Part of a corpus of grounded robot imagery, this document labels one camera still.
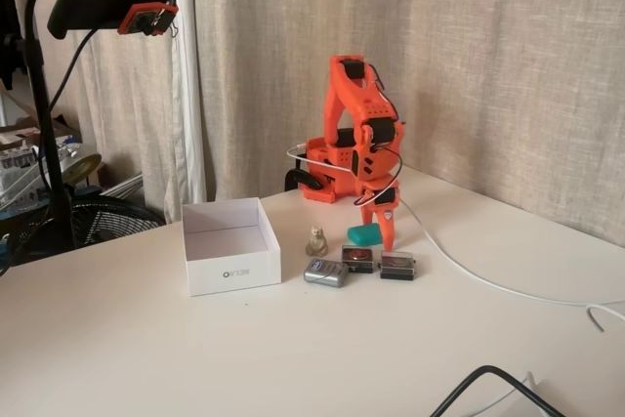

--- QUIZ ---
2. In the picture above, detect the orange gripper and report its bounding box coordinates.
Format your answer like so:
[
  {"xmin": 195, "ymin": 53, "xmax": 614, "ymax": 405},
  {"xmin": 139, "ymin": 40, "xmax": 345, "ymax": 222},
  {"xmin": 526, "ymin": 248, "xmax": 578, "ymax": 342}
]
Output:
[{"xmin": 357, "ymin": 176, "xmax": 405, "ymax": 253}]

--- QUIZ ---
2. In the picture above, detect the green rounded cube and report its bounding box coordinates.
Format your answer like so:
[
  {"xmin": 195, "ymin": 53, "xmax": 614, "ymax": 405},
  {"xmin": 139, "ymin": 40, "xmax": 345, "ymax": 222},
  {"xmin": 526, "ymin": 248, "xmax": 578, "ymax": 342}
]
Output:
[{"xmin": 347, "ymin": 223, "xmax": 383, "ymax": 246}]

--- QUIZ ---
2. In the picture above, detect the white cardboard bin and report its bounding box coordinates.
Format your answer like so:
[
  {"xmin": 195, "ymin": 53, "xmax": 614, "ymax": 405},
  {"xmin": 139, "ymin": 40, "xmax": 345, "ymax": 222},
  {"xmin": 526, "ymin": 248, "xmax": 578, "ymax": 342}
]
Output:
[{"xmin": 181, "ymin": 196, "xmax": 283, "ymax": 298}]

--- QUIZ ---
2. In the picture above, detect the black box with red label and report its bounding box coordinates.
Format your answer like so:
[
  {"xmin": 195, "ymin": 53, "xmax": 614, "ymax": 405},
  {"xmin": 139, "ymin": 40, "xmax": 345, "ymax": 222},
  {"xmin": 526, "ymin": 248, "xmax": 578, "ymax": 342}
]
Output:
[{"xmin": 340, "ymin": 244, "xmax": 376, "ymax": 275}]

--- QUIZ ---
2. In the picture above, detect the black box with clear lid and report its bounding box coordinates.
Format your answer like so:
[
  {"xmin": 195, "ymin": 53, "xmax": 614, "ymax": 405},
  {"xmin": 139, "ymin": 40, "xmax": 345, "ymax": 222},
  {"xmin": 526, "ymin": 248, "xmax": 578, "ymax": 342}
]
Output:
[{"xmin": 379, "ymin": 249, "xmax": 417, "ymax": 282}]

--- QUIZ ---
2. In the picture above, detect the small beige bear figurine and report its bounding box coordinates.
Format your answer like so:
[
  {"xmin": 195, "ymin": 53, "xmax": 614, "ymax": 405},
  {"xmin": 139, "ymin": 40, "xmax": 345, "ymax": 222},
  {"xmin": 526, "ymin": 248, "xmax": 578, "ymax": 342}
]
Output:
[{"xmin": 305, "ymin": 225, "xmax": 329, "ymax": 258}]

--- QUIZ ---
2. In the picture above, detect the grey square block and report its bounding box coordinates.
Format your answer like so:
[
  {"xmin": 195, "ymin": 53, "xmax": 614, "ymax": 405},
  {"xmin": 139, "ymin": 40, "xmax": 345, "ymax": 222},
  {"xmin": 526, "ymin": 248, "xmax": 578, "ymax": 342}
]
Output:
[{"xmin": 303, "ymin": 257, "xmax": 351, "ymax": 287}]

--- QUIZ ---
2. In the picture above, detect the beige linen curtain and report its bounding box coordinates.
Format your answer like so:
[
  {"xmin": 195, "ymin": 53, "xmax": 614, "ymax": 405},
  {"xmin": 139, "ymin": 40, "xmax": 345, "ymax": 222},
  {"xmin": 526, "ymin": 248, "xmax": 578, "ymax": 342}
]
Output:
[{"xmin": 193, "ymin": 0, "xmax": 625, "ymax": 247}]

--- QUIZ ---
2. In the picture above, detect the white slatted rack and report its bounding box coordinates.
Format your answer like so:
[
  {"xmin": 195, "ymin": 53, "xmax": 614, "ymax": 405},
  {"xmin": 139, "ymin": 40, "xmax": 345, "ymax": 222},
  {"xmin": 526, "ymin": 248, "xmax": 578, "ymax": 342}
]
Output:
[{"xmin": 97, "ymin": 171, "xmax": 146, "ymax": 199}]

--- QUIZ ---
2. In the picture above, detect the black fan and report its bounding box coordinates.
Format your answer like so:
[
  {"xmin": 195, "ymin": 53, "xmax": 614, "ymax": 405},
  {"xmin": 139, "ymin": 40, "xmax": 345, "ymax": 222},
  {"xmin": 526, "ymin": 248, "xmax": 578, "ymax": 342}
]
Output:
[{"xmin": 67, "ymin": 193, "xmax": 166, "ymax": 250}]

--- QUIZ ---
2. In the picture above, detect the brass round lamp shade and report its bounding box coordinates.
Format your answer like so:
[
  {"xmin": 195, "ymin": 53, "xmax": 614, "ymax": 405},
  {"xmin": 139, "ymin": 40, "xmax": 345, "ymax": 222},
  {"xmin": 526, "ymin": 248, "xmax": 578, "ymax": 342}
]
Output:
[{"xmin": 61, "ymin": 151, "xmax": 103, "ymax": 183}]

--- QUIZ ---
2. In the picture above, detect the printed packaging stack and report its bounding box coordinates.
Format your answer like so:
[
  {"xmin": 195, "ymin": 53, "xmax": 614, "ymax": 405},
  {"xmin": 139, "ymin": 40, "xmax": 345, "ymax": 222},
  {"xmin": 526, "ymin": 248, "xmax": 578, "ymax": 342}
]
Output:
[{"xmin": 0, "ymin": 143, "xmax": 55, "ymax": 213}]

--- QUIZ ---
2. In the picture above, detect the brown cardboard box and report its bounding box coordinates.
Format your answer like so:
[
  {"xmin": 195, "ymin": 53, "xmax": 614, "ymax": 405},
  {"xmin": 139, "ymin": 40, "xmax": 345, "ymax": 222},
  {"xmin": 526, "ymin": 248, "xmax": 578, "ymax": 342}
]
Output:
[{"xmin": 0, "ymin": 113, "xmax": 82, "ymax": 154}]

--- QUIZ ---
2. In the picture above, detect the black gooseneck stand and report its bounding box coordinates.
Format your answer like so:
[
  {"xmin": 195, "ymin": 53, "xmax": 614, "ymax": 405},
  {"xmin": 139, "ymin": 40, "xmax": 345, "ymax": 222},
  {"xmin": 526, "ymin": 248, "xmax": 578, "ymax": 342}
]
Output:
[{"xmin": 22, "ymin": 0, "xmax": 102, "ymax": 250}]

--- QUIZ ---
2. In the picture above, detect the thin gripper servo wire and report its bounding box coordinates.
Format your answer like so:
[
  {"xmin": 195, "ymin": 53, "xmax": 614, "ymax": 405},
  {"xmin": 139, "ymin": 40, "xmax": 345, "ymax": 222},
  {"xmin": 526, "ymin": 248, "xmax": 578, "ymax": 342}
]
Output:
[{"xmin": 352, "ymin": 143, "xmax": 405, "ymax": 208}]

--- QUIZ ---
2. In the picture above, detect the long white cable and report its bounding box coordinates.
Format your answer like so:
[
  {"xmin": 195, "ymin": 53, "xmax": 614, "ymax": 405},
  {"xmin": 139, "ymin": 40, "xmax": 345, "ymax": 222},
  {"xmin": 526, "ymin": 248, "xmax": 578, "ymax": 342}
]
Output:
[{"xmin": 286, "ymin": 143, "xmax": 625, "ymax": 310}]

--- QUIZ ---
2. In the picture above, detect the thick black cable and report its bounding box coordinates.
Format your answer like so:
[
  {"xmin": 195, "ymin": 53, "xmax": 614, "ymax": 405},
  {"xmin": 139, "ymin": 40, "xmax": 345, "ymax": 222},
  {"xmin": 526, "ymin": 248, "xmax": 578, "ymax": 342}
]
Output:
[{"xmin": 429, "ymin": 364, "xmax": 567, "ymax": 417}]

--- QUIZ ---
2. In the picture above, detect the white cable end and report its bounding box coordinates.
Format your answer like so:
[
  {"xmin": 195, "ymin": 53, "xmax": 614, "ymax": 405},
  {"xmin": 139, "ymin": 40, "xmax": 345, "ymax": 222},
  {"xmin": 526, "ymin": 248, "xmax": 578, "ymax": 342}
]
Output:
[{"xmin": 587, "ymin": 304, "xmax": 625, "ymax": 333}]

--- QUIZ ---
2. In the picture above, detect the orange cased camera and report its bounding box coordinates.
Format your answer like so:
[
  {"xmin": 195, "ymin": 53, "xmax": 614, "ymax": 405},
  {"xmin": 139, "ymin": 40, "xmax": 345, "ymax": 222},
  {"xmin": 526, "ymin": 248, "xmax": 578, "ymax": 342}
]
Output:
[{"xmin": 116, "ymin": 3, "xmax": 180, "ymax": 38}]

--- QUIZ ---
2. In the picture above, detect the black camera cable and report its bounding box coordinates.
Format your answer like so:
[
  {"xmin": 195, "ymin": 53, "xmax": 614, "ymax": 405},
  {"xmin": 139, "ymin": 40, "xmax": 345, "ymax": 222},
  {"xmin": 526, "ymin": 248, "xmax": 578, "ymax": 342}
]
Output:
[{"xmin": 0, "ymin": 25, "xmax": 99, "ymax": 279}]

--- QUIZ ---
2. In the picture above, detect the black camera holder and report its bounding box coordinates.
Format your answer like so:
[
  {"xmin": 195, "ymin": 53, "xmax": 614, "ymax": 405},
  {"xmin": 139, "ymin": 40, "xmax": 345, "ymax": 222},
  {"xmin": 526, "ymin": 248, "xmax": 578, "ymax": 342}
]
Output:
[{"xmin": 47, "ymin": 0, "xmax": 177, "ymax": 41}]

